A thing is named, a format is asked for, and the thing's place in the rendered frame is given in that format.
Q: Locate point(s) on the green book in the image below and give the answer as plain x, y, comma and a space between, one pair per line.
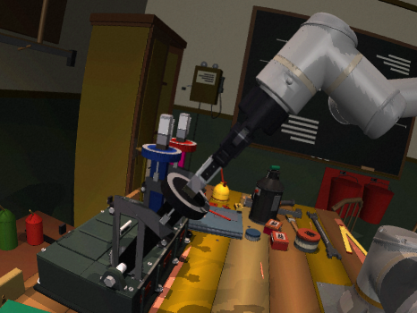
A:
13, 307

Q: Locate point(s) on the blue round tin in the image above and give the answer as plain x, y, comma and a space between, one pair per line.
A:
252, 234

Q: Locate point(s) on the yellow oil can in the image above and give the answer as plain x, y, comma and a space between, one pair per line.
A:
221, 192

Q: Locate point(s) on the magenta lever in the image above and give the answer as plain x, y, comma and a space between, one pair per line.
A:
183, 125

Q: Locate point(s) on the black jug with green cap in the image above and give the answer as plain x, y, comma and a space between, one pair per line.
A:
265, 202

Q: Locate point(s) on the long grey spanner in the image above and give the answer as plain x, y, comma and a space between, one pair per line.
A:
322, 232

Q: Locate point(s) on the wooden box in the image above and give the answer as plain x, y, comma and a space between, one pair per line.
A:
11, 283

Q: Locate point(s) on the small hammer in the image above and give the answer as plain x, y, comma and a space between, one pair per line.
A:
291, 223

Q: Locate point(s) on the red pencil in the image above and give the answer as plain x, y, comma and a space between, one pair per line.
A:
220, 215

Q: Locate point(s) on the small black block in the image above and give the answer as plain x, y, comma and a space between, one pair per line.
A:
62, 229

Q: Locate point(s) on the dark blackboard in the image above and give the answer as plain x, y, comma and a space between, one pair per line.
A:
267, 42

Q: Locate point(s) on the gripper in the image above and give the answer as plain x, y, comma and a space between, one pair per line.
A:
260, 110

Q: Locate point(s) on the dark green ground frame body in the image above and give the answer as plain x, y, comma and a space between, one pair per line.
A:
81, 247

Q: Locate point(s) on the dark adjustable wrench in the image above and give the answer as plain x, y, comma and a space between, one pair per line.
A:
291, 208

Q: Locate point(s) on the wooden chair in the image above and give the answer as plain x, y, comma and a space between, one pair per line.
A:
353, 208

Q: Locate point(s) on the red fire bucket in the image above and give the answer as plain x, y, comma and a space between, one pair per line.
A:
345, 195
378, 203

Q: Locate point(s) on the grey wall shelf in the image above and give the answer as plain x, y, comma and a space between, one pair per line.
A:
35, 49

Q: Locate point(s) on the blue lever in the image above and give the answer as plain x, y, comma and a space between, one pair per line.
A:
164, 130

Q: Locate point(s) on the brown wall telephone box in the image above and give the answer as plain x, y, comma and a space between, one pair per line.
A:
205, 84

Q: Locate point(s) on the red cylinder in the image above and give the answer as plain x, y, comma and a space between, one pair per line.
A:
34, 229

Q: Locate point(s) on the red round tin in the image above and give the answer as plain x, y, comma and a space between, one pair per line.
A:
307, 240

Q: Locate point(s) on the grey ink bottle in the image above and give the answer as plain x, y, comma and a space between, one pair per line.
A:
247, 202

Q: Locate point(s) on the black lever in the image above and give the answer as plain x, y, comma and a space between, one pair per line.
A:
196, 185

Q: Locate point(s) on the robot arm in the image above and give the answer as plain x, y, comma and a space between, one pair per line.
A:
312, 58

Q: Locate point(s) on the green cylinder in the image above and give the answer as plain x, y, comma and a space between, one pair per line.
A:
7, 231

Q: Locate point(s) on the red labelled box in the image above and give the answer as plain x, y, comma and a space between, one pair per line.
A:
280, 240
273, 224

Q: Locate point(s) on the yellow wooden cabinet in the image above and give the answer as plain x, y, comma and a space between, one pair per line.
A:
110, 114

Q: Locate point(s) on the yellow folding ruler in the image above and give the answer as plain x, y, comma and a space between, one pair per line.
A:
348, 239

